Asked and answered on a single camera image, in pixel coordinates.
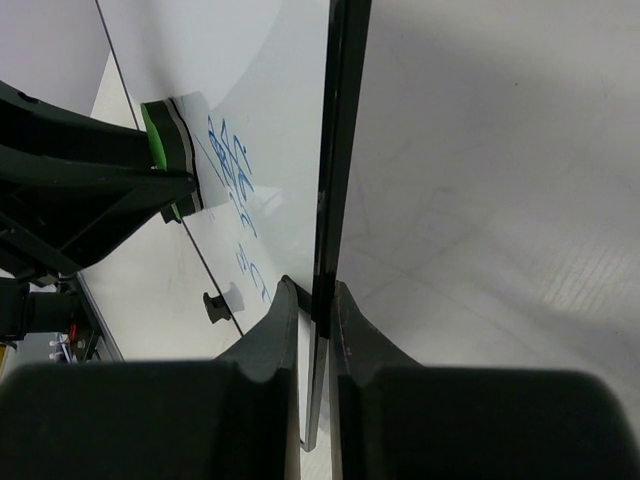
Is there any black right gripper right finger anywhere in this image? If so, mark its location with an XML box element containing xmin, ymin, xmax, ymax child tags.
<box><xmin>331</xmin><ymin>283</ymin><xmax>639</xmax><ymax>479</ymax></box>

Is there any green bone-shaped whiteboard eraser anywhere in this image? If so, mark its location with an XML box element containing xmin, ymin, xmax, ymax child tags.
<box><xmin>140</xmin><ymin>98</ymin><xmax>204</xmax><ymax>223</ymax></box>

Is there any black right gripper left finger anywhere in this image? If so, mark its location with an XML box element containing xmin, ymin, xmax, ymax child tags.
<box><xmin>1</xmin><ymin>277</ymin><xmax>300</xmax><ymax>479</ymax></box>

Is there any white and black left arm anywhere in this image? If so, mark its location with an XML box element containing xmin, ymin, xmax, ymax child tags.
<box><xmin>1</xmin><ymin>85</ymin><xmax>203</xmax><ymax>359</ymax></box>

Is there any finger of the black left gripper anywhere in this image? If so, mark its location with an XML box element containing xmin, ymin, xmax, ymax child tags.
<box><xmin>1</xmin><ymin>149</ymin><xmax>195</xmax><ymax>273</ymax></box>
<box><xmin>1</xmin><ymin>83</ymin><xmax>154</xmax><ymax>168</ymax></box>

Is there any white whiteboard with black frame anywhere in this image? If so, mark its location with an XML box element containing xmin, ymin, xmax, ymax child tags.
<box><xmin>80</xmin><ymin>1</ymin><xmax>371</xmax><ymax>450</ymax></box>

